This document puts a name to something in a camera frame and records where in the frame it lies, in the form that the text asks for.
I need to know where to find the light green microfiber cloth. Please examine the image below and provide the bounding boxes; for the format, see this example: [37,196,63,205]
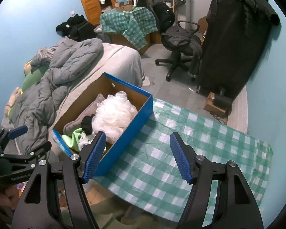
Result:
[61,128,84,152]

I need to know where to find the black cloth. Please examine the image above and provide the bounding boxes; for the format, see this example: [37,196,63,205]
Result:
[80,114,94,135]

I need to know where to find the white patterned plastic bag bundle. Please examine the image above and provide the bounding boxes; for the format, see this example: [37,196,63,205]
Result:
[78,131,96,150]

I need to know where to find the white blue striped plastic bag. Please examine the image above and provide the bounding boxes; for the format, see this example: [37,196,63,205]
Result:
[53,134,67,155]

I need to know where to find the person's left hand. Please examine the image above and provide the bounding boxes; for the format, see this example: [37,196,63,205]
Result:
[0,185,19,210]

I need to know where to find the grey folded cloth in box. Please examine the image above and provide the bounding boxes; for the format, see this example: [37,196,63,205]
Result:
[63,94,105,136]

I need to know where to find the grey quilted duvet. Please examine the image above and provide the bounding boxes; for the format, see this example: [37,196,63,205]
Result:
[4,38,103,154]

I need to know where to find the green checkered tablecloth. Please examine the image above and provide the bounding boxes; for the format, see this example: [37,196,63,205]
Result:
[95,99,273,225]

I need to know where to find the white mesh bath pouf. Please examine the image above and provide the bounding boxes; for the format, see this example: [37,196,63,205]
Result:
[92,91,138,145]

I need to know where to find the blue cardboard box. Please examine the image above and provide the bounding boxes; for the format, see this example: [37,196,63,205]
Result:
[52,73,153,177]

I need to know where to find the small cardboard box on floor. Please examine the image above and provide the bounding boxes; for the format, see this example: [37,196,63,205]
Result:
[203,92,233,117]

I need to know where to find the bed with grey sheet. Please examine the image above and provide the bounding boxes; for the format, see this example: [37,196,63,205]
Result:
[52,43,147,131]

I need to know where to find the black office chair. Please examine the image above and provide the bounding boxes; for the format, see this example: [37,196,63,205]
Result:
[150,2,202,82]

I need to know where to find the large cardboard box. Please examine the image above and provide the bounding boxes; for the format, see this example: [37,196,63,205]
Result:
[109,31,161,55]

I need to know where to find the black clothes pile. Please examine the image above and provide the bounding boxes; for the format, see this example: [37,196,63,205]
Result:
[56,14,96,42]

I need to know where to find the green checkered cloth on box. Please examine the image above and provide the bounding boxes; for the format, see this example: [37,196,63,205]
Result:
[100,6,157,37]

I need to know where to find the black covered wardrobe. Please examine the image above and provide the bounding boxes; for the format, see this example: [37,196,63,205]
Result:
[197,0,280,99]

